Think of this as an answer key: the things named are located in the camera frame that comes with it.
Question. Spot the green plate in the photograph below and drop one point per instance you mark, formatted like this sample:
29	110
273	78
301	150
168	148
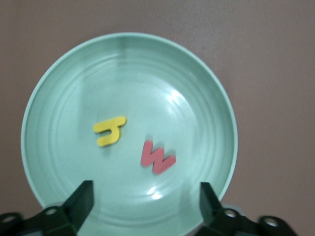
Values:
147	86

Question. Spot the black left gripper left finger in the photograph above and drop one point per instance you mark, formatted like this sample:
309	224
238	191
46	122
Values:
54	221

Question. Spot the yellow foam letter h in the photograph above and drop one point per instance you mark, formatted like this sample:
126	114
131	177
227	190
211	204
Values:
108	124

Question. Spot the red foam letter w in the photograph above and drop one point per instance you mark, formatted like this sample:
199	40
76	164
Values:
146	155

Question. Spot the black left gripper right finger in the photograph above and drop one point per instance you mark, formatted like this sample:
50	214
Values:
229	221

